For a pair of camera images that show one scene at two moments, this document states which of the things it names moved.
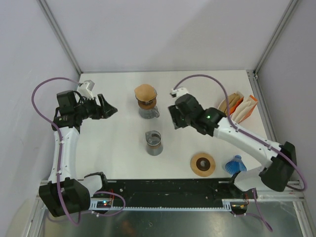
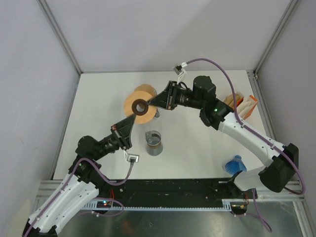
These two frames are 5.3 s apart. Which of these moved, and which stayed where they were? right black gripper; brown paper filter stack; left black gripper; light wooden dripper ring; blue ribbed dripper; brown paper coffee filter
Moved: right black gripper; light wooden dripper ring; left black gripper
Stayed: brown paper filter stack; blue ribbed dripper; brown paper coffee filter
